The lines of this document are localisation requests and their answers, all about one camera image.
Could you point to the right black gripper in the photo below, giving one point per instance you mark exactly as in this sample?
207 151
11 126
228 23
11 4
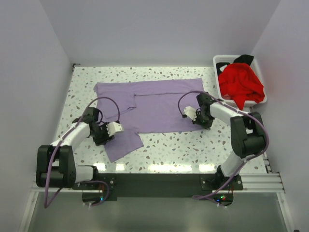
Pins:
207 125

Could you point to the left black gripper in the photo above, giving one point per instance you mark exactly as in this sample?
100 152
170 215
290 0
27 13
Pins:
105 139

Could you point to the purple t shirt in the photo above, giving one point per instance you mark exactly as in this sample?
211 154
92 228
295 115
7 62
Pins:
145 107

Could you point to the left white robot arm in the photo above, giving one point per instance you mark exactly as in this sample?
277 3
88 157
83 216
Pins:
55 162

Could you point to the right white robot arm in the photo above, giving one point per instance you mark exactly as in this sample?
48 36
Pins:
248 137

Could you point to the red t shirt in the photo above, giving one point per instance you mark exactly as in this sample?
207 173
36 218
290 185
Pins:
239 82

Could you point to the white plastic basket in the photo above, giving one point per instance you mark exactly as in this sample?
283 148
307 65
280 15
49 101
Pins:
254 66

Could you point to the black t shirt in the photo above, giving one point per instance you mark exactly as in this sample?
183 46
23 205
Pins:
222 61

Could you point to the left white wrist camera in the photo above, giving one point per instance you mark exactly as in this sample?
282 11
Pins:
113 128

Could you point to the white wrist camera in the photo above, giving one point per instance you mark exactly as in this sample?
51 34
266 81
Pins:
190 112
113 128

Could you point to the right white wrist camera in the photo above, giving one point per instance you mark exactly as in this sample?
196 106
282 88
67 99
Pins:
190 112

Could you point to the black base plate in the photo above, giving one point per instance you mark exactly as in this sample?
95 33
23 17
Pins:
156 185

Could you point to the aluminium frame rail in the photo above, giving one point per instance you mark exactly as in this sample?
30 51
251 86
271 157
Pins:
263 183

